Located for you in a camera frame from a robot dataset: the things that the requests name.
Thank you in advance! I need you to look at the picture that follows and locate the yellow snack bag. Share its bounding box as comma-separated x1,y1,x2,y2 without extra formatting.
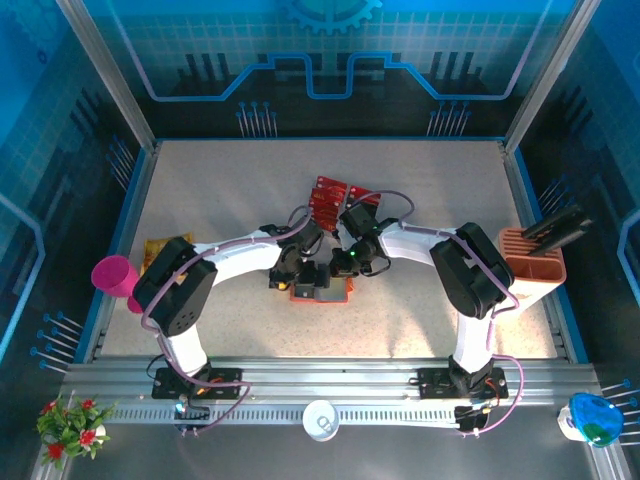
143,229,195,262

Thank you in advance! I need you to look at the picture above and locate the orange knife block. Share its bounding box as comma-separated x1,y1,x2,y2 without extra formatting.
498,227,569,299

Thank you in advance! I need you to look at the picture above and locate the pink plastic goblet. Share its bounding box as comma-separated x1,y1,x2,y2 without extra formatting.
91,254,146,315

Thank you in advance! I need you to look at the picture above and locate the potted plant with red flowers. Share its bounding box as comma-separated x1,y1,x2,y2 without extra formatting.
35,394,119,471

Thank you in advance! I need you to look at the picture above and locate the aluminium mounting rail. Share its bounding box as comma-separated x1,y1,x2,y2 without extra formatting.
62,355,601,409

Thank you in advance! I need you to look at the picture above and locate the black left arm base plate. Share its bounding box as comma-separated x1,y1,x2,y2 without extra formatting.
151,366,245,401

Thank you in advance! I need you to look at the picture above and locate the blue aluminium side rail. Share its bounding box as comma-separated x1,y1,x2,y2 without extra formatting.
499,138,590,365
74,139,162,365

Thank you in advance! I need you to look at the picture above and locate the slotted aluminium cable tray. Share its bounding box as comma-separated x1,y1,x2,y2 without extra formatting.
102,405,464,427

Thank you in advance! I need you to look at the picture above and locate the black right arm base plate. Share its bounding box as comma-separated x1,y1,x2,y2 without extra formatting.
417,367,509,401

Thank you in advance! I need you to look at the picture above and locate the black knife handle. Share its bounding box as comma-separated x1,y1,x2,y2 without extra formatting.
525,202,587,240
535,215,597,257

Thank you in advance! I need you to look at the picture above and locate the aluminium frame post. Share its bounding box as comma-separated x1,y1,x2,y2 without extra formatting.
502,0,601,154
54,0,160,153

